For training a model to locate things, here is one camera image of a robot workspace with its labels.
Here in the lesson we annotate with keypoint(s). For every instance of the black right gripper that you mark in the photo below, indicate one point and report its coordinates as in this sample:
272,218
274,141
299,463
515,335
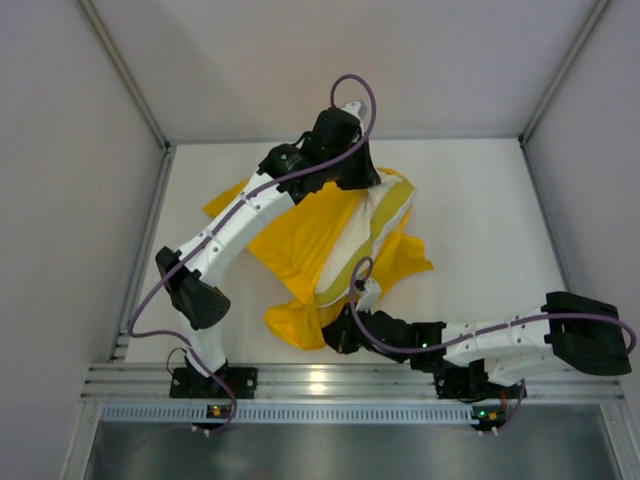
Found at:
342,332

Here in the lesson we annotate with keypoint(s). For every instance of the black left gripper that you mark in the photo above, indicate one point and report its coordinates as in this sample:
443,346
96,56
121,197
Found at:
357,171

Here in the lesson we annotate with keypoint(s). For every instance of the white pillow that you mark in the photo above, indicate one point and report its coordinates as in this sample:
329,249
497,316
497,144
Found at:
375,229

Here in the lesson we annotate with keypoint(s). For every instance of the yellow Pikachu pillowcase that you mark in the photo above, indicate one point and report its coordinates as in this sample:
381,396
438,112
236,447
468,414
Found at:
294,248

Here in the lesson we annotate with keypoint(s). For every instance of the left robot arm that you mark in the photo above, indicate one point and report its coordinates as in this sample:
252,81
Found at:
283,179

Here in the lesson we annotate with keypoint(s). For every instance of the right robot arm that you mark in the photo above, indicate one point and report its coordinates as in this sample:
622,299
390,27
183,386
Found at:
475,362

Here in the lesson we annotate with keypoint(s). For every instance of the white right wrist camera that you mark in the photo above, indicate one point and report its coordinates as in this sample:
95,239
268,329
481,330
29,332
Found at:
368,292

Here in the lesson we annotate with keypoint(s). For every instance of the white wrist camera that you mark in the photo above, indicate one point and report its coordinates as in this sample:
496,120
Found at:
368,292
357,109

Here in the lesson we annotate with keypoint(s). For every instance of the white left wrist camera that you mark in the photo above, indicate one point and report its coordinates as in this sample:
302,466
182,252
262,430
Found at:
357,109

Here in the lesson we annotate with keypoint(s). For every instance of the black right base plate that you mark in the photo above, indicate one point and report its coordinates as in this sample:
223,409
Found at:
464,385

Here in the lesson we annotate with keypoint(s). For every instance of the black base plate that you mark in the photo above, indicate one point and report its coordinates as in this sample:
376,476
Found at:
187,383
464,385

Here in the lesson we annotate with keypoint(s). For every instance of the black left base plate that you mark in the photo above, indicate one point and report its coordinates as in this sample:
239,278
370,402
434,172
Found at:
187,383

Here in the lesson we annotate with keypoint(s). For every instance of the right aluminium frame post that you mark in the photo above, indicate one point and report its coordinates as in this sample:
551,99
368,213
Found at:
563,70

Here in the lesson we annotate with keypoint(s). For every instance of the aluminium frame post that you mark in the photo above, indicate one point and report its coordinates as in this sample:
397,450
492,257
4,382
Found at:
563,70
117,60

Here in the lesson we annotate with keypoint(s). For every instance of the aluminium mounting rail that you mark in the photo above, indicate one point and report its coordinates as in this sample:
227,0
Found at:
292,382

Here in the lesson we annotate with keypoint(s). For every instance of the white slotted cable duct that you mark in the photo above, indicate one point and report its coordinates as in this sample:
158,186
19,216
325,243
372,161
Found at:
256,413

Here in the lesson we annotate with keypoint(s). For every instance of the left aluminium frame post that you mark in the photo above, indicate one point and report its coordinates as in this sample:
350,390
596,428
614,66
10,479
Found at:
117,60

